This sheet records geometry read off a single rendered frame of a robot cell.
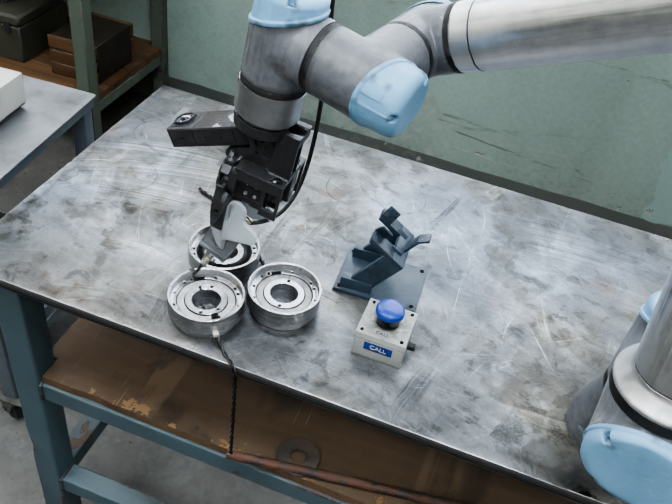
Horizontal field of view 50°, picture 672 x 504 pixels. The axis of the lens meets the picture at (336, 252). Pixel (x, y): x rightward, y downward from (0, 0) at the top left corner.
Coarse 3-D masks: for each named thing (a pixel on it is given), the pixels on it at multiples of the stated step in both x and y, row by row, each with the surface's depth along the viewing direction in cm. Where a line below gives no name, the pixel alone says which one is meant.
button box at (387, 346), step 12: (372, 300) 101; (372, 312) 100; (408, 312) 100; (360, 324) 98; (372, 324) 98; (384, 324) 98; (396, 324) 98; (408, 324) 99; (360, 336) 97; (372, 336) 96; (384, 336) 96; (396, 336) 97; (408, 336) 97; (360, 348) 98; (372, 348) 97; (384, 348) 97; (396, 348) 96; (408, 348) 99; (384, 360) 98; (396, 360) 97
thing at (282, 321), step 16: (256, 272) 103; (272, 272) 105; (288, 272) 106; (304, 272) 105; (256, 288) 103; (272, 288) 103; (288, 288) 104; (320, 288) 102; (256, 304) 99; (272, 304) 100; (288, 304) 101; (272, 320) 99; (288, 320) 99; (304, 320) 100
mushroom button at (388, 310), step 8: (384, 304) 97; (392, 304) 97; (400, 304) 97; (376, 312) 97; (384, 312) 96; (392, 312) 96; (400, 312) 96; (384, 320) 96; (392, 320) 96; (400, 320) 96
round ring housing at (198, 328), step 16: (192, 272) 102; (208, 272) 103; (224, 272) 102; (176, 288) 100; (192, 288) 101; (208, 288) 101; (240, 288) 101; (176, 304) 98; (192, 304) 98; (224, 304) 99; (240, 304) 98; (176, 320) 96; (192, 320) 95; (208, 320) 95; (224, 320) 96; (208, 336) 98
